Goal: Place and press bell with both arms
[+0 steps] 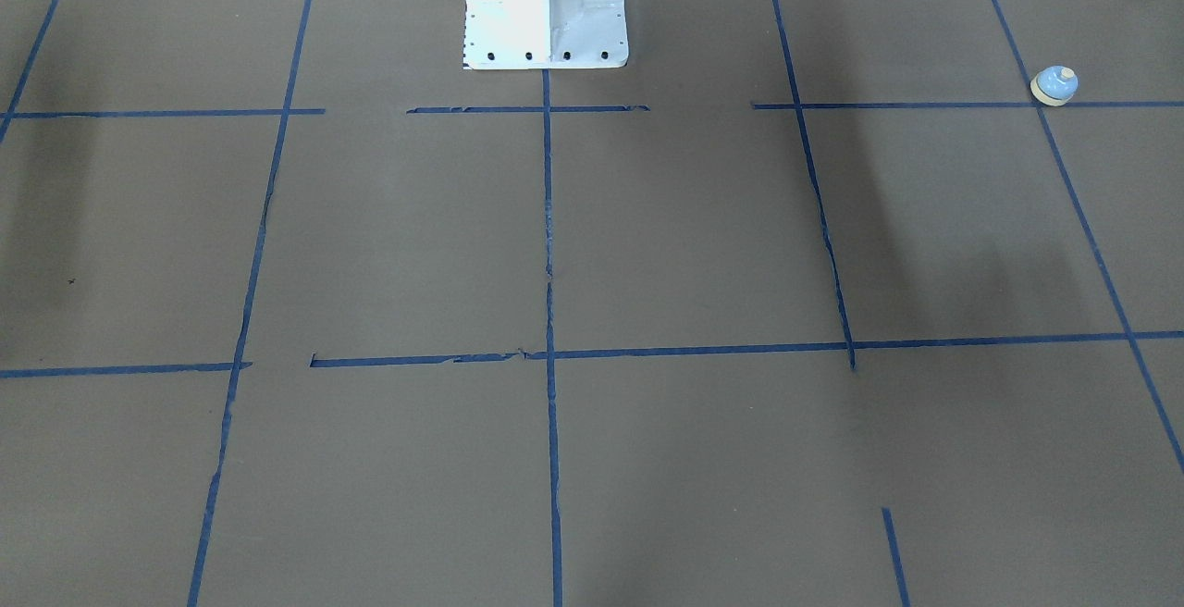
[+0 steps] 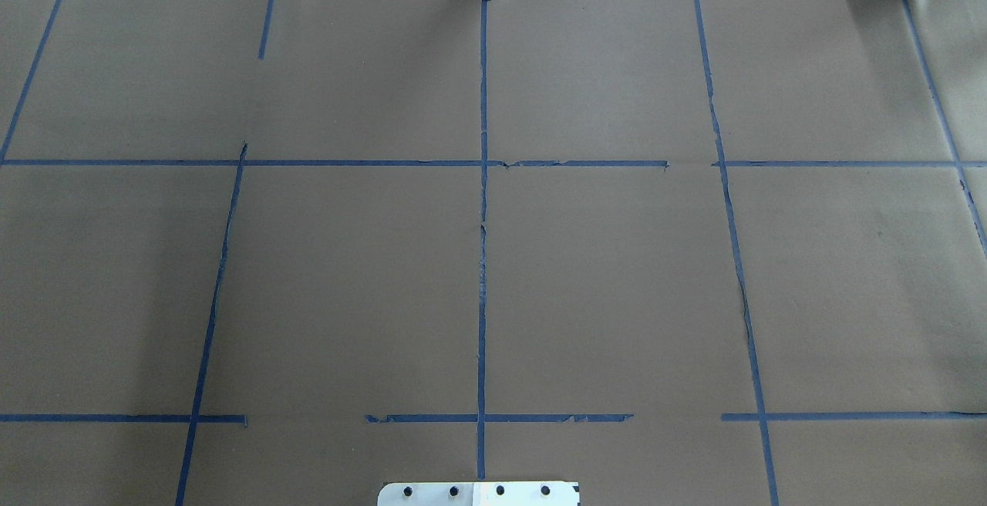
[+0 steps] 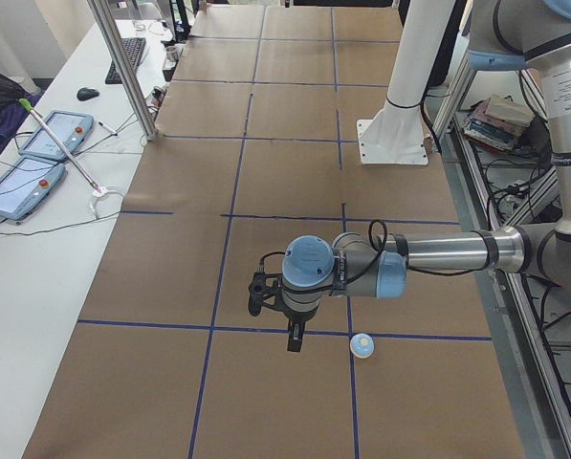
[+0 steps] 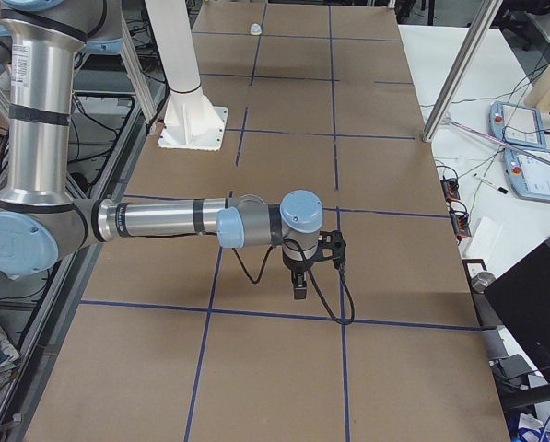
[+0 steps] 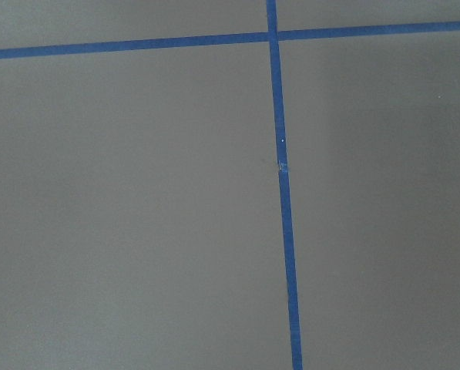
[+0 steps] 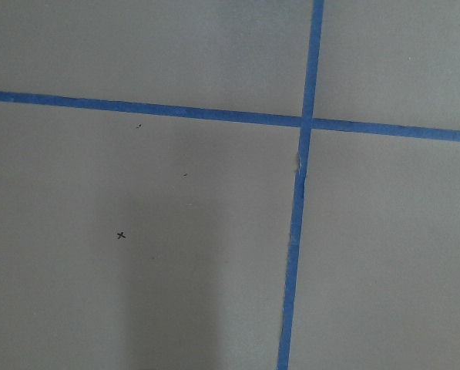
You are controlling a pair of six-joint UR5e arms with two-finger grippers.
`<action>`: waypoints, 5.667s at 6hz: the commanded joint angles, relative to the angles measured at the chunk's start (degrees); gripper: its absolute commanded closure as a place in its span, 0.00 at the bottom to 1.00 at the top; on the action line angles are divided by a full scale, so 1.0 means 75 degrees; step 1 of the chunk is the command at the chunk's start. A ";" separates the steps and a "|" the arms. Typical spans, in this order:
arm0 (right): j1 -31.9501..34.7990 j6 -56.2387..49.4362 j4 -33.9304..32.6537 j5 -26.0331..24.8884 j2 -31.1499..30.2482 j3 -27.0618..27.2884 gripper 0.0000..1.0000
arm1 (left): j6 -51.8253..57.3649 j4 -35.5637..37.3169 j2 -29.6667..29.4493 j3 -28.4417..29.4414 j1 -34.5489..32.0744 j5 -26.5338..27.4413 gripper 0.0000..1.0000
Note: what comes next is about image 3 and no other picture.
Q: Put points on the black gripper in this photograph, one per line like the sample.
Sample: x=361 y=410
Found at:
x=296 y=318

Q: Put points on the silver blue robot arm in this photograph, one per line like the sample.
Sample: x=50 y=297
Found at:
x=505 y=35

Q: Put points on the brown paper table cover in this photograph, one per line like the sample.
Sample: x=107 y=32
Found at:
x=258 y=146

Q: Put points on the black marker pen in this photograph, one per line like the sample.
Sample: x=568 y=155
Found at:
x=108 y=129

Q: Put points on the stack of books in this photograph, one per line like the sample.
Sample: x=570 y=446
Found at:
x=497 y=122

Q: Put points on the upper teach pendant tablet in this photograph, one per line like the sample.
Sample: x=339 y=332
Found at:
x=70 y=127

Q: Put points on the teach pendant tablet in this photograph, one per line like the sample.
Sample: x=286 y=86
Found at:
x=70 y=127
x=26 y=185

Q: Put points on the small metal cup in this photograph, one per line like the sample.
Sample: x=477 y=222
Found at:
x=172 y=53

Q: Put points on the lower teach pendant tablet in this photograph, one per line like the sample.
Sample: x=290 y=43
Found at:
x=26 y=185

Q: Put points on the black computer mouse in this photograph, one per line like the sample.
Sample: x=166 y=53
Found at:
x=87 y=93

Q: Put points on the silver rod green tip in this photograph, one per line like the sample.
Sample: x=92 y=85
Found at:
x=98 y=191

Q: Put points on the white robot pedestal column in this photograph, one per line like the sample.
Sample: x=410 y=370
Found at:
x=395 y=135

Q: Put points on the aluminium side frame rail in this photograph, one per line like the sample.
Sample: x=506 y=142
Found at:
x=532 y=310

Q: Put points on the aluminium frame post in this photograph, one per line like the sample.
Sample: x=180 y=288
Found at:
x=112 y=37

